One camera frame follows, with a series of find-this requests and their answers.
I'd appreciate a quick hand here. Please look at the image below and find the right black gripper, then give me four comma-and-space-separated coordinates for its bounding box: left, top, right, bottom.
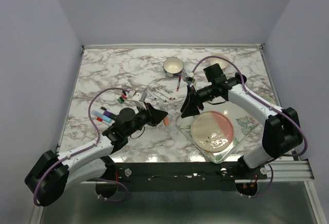
180, 84, 215, 118

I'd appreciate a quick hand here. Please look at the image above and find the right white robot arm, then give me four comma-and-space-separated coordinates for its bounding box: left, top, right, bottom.
180, 64, 306, 179

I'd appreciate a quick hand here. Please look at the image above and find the red thin marker left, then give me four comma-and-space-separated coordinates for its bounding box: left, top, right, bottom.
96, 117, 107, 123

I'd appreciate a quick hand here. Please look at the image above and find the pink and cream plate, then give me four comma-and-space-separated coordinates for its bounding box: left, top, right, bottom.
191, 111, 234, 153

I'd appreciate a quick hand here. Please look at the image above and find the orange highlighter clear cap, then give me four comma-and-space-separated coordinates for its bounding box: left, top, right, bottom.
158, 102, 171, 127

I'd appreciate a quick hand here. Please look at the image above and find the dark rimmed ceramic bowl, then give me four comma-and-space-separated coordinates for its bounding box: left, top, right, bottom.
163, 58, 184, 77

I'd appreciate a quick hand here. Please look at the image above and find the maroon gel pen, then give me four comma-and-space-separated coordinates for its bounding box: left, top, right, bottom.
176, 76, 181, 92

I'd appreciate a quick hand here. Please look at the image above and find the floral rectangular tray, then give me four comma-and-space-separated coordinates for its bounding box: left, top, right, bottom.
176, 108, 259, 164

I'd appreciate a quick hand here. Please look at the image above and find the small black cup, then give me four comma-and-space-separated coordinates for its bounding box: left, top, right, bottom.
234, 72, 247, 84

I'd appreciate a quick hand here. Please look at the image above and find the black mounting base bar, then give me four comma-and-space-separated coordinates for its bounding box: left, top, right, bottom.
100, 161, 267, 192

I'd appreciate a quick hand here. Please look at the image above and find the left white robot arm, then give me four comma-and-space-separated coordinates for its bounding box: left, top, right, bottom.
24, 103, 168, 207

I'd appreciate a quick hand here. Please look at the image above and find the white pen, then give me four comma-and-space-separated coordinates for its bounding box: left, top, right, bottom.
146, 89, 157, 100

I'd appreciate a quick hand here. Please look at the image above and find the striped cream bowl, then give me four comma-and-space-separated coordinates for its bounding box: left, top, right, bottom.
209, 55, 229, 70

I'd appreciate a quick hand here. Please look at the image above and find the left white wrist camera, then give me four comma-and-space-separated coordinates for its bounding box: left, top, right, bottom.
126, 90, 147, 109

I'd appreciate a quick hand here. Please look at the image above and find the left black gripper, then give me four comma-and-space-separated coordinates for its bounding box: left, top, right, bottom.
125, 102, 168, 138

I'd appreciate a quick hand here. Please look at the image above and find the black capped white marker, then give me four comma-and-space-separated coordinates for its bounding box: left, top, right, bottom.
155, 89, 167, 102

